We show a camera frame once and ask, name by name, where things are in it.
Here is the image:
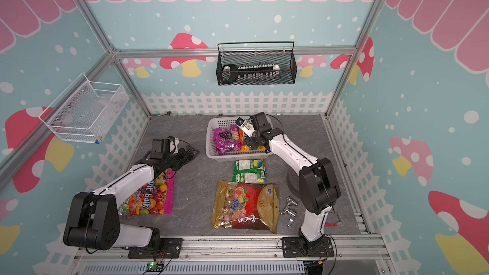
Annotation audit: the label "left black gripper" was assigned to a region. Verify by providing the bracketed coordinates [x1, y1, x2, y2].
[164, 144, 200, 171]

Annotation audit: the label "orange Fox's candy bag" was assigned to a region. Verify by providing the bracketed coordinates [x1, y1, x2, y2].
[239, 129, 266, 152]

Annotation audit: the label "purple grape candy bag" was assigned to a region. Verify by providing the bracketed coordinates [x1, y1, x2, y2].
[213, 125, 241, 155]

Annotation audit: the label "white plastic basket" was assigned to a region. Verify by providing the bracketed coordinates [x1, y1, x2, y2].
[206, 116, 271, 162]

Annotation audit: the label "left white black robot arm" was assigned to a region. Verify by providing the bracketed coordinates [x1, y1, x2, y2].
[62, 136, 200, 254]

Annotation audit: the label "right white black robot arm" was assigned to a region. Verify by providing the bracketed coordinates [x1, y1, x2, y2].
[236, 112, 341, 248]

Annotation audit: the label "pink fruit chewy candy bag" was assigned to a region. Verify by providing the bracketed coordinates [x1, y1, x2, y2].
[118, 169, 176, 217]

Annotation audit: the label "green candy bag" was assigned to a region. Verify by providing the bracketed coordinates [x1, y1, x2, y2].
[232, 159, 266, 183]

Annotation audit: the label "black socket tool set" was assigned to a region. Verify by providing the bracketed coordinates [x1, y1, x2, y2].
[221, 64, 280, 85]

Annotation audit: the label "large gold red candy bag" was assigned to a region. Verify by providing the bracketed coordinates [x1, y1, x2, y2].
[211, 180, 280, 234]

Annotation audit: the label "silver metal clamp parts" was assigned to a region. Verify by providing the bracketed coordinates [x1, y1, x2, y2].
[279, 197, 299, 227]

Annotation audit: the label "small circuit board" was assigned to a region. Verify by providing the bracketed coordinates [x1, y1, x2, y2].
[145, 262, 165, 272]

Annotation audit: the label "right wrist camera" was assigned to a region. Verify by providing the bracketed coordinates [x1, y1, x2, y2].
[236, 117, 255, 138]

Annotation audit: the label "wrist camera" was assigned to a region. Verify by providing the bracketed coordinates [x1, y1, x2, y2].
[168, 136, 179, 154]
[236, 117, 255, 138]

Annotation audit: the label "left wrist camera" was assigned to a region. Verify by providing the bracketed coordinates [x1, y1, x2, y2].
[168, 136, 179, 154]

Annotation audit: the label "black wire wall basket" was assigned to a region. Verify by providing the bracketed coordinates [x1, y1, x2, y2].
[216, 42, 297, 86]

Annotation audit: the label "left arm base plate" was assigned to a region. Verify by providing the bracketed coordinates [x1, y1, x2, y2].
[127, 238, 183, 260]

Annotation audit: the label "white wire wall basket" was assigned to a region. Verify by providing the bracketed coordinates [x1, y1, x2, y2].
[38, 73, 129, 145]

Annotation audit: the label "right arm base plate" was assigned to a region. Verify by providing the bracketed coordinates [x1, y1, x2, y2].
[278, 236, 335, 258]

